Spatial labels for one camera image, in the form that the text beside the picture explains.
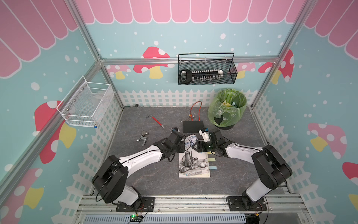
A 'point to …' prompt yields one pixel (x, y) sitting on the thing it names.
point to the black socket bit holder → (186, 75)
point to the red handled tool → (155, 120)
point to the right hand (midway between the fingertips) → (195, 146)
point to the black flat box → (192, 126)
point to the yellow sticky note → (211, 159)
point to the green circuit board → (135, 218)
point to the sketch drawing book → (193, 164)
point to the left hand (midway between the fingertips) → (183, 147)
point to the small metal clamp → (142, 137)
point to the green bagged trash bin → (226, 108)
